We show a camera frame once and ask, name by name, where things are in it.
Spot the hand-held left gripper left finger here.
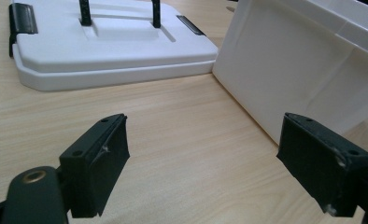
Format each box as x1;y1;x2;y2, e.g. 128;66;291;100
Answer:
59;113;131;219

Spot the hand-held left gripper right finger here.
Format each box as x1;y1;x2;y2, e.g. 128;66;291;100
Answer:
276;112;368;218

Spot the white plastic storage box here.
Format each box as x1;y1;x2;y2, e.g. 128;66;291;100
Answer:
211;0;368;146

